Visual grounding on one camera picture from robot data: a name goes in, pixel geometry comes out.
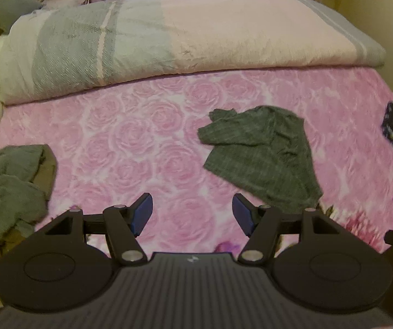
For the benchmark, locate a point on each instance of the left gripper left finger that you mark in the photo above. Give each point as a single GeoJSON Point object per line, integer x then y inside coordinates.
{"type": "Point", "coordinates": [123, 225]}

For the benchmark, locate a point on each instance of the grey crumpled garment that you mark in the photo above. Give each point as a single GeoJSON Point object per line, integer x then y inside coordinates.
{"type": "Point", "coordinates": [7, 188]}

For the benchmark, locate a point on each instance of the grey plaid shorts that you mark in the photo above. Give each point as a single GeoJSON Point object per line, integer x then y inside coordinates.
{"type": "Point", "coordinates": [265, 152]}

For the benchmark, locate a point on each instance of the pink rose bed blanket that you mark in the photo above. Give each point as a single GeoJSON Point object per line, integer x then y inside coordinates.
{"type": "Point", "coordinates": [115, 143]}

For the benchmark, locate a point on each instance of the olive green garment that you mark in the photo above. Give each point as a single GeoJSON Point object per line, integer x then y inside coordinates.
{"type": "Point", "coordinates": [47, 167]}

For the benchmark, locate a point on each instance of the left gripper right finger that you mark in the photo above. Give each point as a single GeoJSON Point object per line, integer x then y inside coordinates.
{"type": "Point", "coordinates": [261, 225]}

